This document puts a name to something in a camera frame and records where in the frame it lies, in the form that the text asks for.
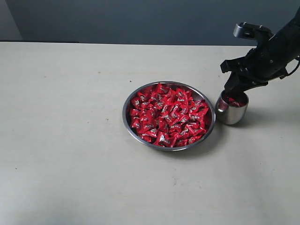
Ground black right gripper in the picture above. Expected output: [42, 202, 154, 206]
[220, 37, 293, 96]

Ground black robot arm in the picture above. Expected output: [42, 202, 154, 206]
[220, 12, 300, 94]

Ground red candies in cup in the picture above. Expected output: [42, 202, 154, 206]
[222, 93, 248, 107]

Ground stainless steel cup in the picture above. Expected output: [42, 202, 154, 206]
[215, 91, 249, 125]

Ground stainless steel bowl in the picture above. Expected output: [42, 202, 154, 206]
[122, 81, 216, 152]

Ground pile of red wrapped candies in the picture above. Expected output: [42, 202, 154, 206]
[130, 82, 210, 148]

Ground black cable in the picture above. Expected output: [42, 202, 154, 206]
[280, 58, 300, 79]

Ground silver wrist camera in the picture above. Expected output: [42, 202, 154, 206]
[233, 22, 274, 46]

